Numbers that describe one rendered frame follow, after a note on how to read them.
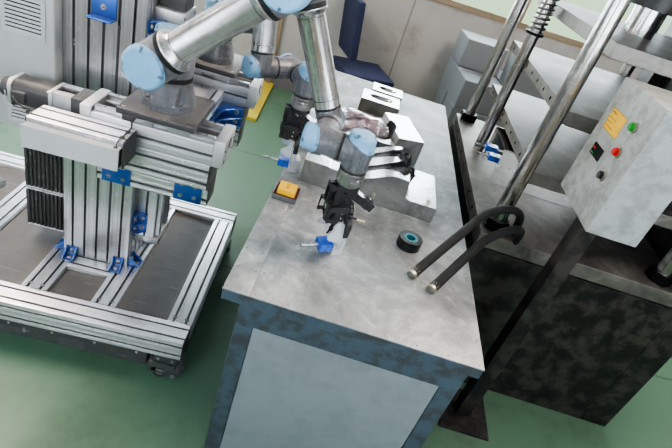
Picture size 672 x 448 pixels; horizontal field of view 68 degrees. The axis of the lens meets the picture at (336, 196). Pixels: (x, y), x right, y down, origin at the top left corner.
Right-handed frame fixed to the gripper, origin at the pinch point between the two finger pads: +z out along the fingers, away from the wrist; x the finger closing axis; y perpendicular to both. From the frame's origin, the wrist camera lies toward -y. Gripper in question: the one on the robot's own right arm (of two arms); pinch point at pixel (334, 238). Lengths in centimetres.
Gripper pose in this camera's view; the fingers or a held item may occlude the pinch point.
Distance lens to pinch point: 148.0
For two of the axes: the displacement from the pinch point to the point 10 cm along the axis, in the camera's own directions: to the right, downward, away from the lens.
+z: -2.8, 8.1, 5.1
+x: 3.8, 5.8, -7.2
